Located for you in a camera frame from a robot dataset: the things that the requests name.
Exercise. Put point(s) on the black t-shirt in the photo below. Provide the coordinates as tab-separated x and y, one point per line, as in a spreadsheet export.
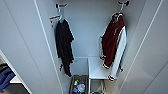
64	43

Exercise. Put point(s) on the blue cloth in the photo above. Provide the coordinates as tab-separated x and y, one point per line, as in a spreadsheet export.
6	78

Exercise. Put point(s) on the white jacket hanger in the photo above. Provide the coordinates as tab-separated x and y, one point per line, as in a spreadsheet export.
116	15

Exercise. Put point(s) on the white t-shirt hanger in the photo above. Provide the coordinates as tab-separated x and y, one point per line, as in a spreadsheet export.
61	18

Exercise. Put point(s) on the white round item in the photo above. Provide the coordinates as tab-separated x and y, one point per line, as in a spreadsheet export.
81	88

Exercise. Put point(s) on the red and white jacket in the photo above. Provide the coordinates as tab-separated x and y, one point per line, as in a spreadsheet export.
111	43

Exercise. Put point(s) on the wicker basket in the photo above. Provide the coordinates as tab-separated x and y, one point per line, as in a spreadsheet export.
71	87

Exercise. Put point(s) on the white wardrobe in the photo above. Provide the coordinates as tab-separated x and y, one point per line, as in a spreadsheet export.
86	26

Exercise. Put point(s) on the dark wardrobe hook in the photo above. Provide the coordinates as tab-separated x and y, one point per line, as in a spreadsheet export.
61	5
124	4

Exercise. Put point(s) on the white inner shelf unit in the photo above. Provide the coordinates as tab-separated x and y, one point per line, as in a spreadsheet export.
96	68

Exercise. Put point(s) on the blue item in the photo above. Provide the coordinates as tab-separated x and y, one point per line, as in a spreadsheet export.
75	87

